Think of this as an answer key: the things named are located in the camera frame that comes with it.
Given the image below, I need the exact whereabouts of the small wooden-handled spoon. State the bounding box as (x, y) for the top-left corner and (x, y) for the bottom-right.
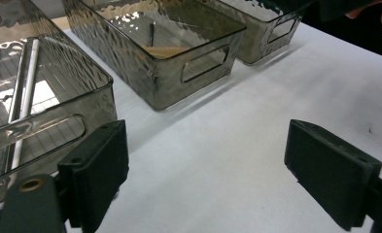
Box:
(141, 44), (191, 60)

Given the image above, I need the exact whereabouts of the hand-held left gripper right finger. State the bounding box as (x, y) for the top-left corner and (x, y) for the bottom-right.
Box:
(284, 118), (382, 231)

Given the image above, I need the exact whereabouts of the clear grey plastic bin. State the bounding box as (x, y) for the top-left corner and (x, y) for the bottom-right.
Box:
(0, 0), (119, 212)
(207, 0), (311, 65)
(61, 0), (247, 112)

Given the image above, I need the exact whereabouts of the metal chopstick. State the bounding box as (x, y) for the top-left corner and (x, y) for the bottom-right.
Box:
(0, 40), (29, 183)

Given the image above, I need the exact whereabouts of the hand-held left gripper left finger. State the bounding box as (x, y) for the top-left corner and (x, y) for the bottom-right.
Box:
(56, 119), (129, 233)

